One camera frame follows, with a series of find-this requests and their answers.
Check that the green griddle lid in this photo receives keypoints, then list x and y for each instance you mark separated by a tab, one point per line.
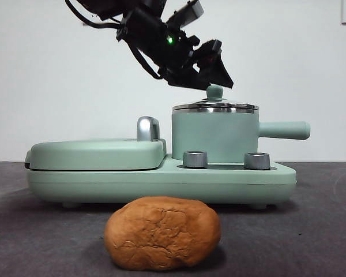
89	155

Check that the green breakfast machine base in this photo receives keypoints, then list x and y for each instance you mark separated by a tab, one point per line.
161	184

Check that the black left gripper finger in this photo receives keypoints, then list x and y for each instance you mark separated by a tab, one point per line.
219	75
187	82

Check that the silver control knob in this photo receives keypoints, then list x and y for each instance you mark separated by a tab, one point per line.
194	159
257	161

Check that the brown potato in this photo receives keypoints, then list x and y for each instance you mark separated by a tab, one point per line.
161	233

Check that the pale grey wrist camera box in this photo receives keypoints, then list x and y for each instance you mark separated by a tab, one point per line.
190	13

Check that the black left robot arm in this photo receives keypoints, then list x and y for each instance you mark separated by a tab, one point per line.
150	29

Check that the glass pot lid green knob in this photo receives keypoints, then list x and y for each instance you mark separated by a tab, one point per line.
214	92

